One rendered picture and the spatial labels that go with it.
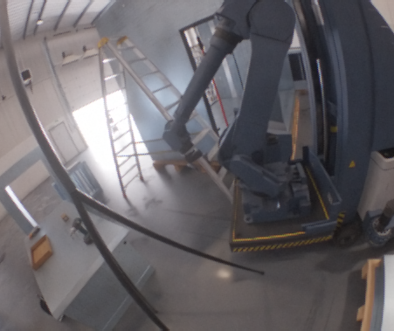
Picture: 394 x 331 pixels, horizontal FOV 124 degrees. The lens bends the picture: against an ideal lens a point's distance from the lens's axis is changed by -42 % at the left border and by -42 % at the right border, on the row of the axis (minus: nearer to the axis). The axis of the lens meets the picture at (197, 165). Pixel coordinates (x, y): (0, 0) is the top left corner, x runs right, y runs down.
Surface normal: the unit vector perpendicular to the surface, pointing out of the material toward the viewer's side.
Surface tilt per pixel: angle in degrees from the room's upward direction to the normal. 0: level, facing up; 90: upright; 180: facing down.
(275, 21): 90
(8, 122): 90
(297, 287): 0
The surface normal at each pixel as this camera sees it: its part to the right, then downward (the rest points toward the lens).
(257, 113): -0.21, 0.54
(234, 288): -0.32, -0.83
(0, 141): 0.81, 0.02
